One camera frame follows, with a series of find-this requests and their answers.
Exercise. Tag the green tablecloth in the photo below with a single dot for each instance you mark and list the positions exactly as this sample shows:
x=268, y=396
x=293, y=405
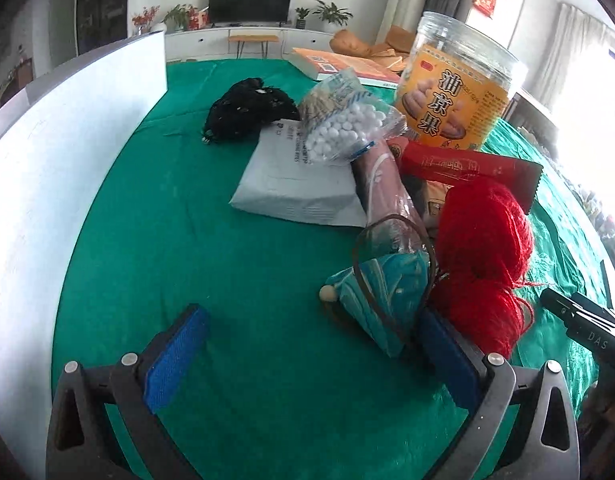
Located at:
x=281, y=389

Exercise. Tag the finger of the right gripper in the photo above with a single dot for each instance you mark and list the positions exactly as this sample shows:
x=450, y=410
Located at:
x=585, y=322

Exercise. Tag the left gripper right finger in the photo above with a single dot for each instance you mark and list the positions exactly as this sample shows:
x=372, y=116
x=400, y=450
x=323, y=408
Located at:
x=542, y=443

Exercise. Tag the small dark potted plant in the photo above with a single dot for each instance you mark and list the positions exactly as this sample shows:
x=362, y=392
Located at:
x=302, y=15

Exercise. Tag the black knitted fabric bundle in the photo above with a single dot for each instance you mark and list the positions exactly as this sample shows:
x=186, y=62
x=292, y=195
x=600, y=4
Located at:
x=244, y=109

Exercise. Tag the teal fabric sachet with cord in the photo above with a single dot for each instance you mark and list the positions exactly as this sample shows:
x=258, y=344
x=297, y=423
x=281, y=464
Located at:
x=383, y=295

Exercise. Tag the orange cover book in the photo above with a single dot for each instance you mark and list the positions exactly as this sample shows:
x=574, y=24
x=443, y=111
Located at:
x=319, y=65

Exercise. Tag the red snack packet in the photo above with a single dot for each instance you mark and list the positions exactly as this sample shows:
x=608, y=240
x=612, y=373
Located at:
x=449, y=166

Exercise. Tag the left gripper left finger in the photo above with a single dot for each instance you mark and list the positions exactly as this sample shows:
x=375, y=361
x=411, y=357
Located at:
x=81, y=443

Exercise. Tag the pink rolled cloth in plastic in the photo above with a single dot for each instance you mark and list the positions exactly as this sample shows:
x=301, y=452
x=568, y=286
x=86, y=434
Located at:
x=382, y=192

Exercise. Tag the bag of white foam balls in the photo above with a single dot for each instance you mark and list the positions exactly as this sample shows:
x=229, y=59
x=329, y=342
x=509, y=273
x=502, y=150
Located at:
x=341, y=120

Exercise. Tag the red yarn ball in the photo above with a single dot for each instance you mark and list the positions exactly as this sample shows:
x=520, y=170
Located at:
x=483, y=247

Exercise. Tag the white storage box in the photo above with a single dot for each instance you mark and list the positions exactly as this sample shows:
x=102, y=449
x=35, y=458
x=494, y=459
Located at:
x=69, y=127

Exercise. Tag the small wooden stool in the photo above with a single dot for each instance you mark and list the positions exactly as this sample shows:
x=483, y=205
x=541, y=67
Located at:
x=263, y=41

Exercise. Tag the green red potted plant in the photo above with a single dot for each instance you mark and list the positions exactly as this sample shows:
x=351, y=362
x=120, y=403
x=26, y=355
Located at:
x=185, y=17

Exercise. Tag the grey mailer bag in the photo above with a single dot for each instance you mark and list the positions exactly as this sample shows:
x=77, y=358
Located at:
x=280, y=182

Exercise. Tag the red flower plant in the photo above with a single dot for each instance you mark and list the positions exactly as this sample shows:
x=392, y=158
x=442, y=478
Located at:
x=142, y=22

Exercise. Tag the clear snack jar orange label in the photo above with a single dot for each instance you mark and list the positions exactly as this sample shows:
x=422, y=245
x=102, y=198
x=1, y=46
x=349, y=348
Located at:
x=456, y=83

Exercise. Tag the black television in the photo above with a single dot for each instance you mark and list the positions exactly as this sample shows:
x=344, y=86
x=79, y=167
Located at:
x=248, y=11

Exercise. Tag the orange lounge chair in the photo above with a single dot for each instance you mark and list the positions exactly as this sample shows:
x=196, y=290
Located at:
x=391, y=53

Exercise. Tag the white tv cabinet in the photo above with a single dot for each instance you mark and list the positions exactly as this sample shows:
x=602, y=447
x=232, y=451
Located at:
x=212, y=43

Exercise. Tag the dark glass cabinet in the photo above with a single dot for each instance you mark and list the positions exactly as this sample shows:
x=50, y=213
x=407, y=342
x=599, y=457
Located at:
x=100, y=22

